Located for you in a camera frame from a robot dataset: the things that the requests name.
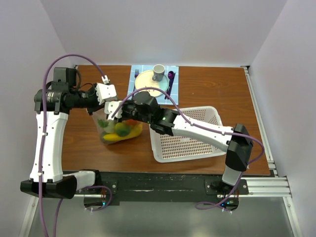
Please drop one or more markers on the white fake radish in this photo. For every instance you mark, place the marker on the white fake radish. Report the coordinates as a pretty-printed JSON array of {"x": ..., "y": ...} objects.
[{"x": 107, "y": 126}]

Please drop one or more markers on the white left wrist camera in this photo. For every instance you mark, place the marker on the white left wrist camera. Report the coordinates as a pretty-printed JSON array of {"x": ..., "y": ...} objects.
[{"x": 105, "y": 92}]

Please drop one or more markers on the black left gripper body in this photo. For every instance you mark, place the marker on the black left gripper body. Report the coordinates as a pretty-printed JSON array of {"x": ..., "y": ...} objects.
[{"x": 88, "y": 98}]

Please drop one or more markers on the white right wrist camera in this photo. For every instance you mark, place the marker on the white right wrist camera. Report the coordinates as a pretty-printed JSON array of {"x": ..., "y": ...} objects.
[{"x": 113, "y": 110}]

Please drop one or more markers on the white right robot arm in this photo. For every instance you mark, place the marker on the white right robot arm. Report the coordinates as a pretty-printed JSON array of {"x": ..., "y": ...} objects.
[{"x": 234, "y": 141}]

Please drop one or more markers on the light blue checked placemat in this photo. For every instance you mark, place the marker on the light blue checked placemat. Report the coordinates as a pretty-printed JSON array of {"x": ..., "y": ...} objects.
[{"x": 174, "y": 94}]

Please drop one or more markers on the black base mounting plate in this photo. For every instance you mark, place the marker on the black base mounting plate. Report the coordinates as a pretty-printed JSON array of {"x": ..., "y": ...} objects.
[{"x": 161, "y": 187}]

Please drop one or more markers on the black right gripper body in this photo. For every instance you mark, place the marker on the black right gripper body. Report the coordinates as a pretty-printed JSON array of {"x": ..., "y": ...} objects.
[{"x": 130, "y": 112}]

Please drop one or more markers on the cream and teal plate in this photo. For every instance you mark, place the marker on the cream and teal plate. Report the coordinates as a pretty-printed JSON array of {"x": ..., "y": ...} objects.
[{"x": 144, "y": 79}]

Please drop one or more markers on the white perforated plastic basket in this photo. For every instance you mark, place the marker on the white perforated plastic basket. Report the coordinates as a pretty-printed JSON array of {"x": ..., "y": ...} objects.
[{"x": 190, "y": 142}]

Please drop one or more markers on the yellow fake banana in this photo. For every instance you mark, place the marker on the yellow fake banana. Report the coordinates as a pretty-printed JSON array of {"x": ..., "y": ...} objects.
[{"x": 123, "y": 132}]

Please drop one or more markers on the purple metal fork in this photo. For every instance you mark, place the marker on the purple metal fork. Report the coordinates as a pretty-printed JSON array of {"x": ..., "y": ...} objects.
[{"x": 136, "y": 73}]

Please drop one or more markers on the orange fake fruit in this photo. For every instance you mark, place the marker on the orange fake fruit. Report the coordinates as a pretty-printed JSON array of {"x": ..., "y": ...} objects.
[{"x": 131, "y": 122}]

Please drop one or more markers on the grey ceramic mug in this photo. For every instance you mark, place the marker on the grey ceramic mug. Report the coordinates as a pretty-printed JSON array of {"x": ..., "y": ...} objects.
[{"x": 158, "y": 72}]

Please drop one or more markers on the clear polka dot zip bag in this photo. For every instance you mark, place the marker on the clear polka dot zip bag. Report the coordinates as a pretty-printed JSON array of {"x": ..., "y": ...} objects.
[{"x": 101, "y": 115}]

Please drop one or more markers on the purple metal spoon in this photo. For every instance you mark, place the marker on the purple metal spoon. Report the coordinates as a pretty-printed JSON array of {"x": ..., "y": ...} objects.
[{"x": 170, "y": 80}]

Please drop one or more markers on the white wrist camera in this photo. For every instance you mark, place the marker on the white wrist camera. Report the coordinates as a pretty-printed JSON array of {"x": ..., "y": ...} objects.
[
  {"x": 113, "y": 110},
  {"x": 105, "y": 92}
]

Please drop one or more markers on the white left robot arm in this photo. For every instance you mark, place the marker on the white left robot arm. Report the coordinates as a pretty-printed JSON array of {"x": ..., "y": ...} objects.
[{"x": 47, "y": 179}]

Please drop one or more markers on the aluminium frame rail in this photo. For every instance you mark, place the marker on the aluminium frame rail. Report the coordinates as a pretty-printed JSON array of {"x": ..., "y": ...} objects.
[{"x": 122, "y": 121}]

